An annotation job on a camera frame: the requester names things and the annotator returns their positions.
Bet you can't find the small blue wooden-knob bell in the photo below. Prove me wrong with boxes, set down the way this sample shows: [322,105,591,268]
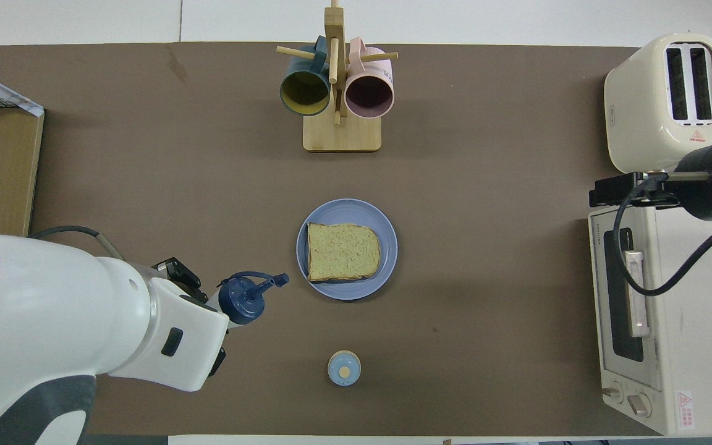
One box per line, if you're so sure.
[328,350,362,387]

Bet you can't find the white bottle with navy cap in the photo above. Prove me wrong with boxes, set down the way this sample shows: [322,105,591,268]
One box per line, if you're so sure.
[205,272,290,331]

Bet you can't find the cream two-slot toaster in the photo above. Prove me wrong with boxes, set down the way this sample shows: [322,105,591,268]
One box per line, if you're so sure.
[604,33,712,177]

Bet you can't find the teal mug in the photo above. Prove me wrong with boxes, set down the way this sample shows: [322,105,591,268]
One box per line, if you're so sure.
[279,35,332,117]

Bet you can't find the wooden mug rack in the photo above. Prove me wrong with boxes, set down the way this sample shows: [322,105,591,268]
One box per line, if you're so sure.
[276,0,399,153]

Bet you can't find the pink ribbed mug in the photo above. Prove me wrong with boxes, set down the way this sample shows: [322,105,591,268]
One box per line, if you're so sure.
[344,37,396,120]

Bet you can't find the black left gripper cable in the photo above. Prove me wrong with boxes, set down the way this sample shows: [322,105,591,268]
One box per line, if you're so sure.
[28,226,125,260]

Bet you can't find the blue round plate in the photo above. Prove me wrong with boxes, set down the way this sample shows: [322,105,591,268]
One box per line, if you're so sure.
[296,198,399,302]

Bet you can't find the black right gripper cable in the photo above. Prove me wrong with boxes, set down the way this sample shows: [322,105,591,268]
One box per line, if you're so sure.
[612,172,712,296]

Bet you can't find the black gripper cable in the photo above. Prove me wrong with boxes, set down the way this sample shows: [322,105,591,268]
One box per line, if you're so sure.
[612,172,712,296]
[28,226,125,260]

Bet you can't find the wooden shelf with wire basket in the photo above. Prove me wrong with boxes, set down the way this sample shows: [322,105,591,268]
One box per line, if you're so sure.
[0,80,45,237]

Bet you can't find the toasted bread slice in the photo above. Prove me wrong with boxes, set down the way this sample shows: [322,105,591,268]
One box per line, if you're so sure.
[307,222,382,284]

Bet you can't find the white toaster oven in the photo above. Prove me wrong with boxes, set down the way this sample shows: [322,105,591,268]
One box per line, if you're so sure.
[588,204,712,436]

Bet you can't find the brown table mat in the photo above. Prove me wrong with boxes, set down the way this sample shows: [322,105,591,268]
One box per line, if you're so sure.
[0,41,712,436]

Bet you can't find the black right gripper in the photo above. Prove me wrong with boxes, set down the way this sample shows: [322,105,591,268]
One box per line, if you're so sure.
[590,143,712,221]

